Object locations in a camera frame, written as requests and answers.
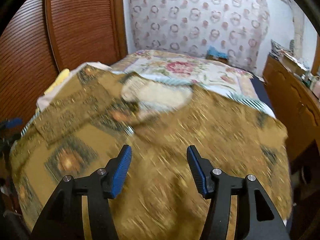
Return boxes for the brown patterned scarf cloth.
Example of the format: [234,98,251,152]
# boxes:
[10,65,292,239]

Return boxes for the beige pink cloth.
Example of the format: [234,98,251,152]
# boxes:
[121,76,193,112]

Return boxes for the wooden dresser cabinet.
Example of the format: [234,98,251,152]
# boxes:
[263,55,319,163]

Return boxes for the wooden louvered wardrobe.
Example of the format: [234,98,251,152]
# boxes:
[1,0,127,127]

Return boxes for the floral bed cover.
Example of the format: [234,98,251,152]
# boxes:
[111,50,276,118]

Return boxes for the blue item on box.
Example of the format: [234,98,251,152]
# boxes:
[206,46,228,60]

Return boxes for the floral circle pattern curtain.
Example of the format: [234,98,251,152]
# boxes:
[129,0,270,72]

